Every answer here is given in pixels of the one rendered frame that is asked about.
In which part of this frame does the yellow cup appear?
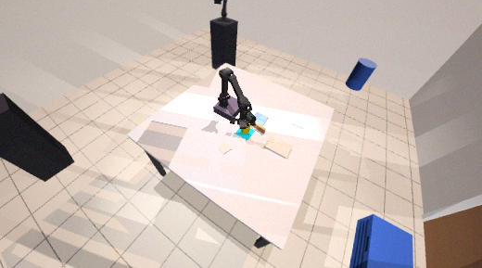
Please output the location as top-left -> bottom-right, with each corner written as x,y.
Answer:
241,124 -> 250,134

